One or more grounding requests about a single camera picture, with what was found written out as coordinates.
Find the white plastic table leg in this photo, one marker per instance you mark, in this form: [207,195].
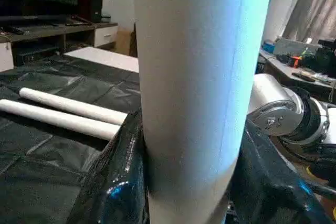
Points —
[73,106]
[58,119]
[194,77]

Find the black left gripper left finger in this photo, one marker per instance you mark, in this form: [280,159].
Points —
[113,187]

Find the brown low TV bench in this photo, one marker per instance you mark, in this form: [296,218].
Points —
[47,38]

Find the grey curtain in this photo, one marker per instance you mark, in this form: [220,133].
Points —
[312,3]

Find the black work mat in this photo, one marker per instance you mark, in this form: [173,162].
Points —
[47,171]

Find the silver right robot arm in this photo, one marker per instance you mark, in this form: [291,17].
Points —
[278,114]

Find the white drawer unit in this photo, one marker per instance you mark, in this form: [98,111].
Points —
[106,35]

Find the cluttered grey desk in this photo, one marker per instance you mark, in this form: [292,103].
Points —
[299,61]

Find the white flat board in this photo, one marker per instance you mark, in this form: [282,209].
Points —
[105,57]

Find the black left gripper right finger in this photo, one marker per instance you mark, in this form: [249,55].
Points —
[268,192]

